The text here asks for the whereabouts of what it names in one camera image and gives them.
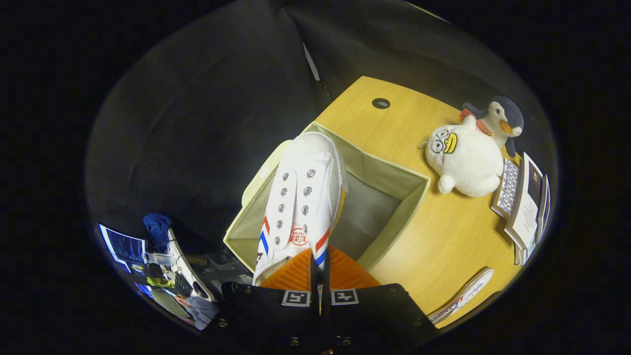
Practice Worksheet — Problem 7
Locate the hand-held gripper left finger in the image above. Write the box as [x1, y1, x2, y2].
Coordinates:
[210, 248, 322, 353]

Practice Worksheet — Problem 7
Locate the white duck plush toy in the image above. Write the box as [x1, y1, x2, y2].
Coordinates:
[419, 122, 506, 198]

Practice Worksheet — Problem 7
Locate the white and green book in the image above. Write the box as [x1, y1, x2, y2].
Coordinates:
[513, 239, 540, 267]

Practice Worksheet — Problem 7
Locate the patterned notebook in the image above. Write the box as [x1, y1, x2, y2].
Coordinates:
[491, 158, 521, 220]

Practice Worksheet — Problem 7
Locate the white book with portrait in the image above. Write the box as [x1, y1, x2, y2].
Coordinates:
[504, 152, 545, 249]

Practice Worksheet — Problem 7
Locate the white canvas shoe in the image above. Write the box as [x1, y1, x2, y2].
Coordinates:
[428, 268, 494, 326]
[252, 131, 348, 286]

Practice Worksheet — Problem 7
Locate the grey fabric storage box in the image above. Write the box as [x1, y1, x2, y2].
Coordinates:
[224, 121, 431, 274]

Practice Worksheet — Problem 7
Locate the penguin plush toy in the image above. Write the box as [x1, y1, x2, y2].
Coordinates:
[456, 95, 525, 158]

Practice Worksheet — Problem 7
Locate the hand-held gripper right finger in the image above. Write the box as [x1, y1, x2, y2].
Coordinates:
[321, 245, 439, 352]

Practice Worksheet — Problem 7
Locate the blue cover book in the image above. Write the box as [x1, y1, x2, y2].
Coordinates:
[540, 173, 552, 237]

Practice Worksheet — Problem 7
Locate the white device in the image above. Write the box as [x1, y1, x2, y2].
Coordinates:
[145, 227, 217, 302]

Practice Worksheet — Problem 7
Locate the blue cloth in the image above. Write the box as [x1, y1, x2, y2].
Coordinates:
[143, 213, 172, 252]

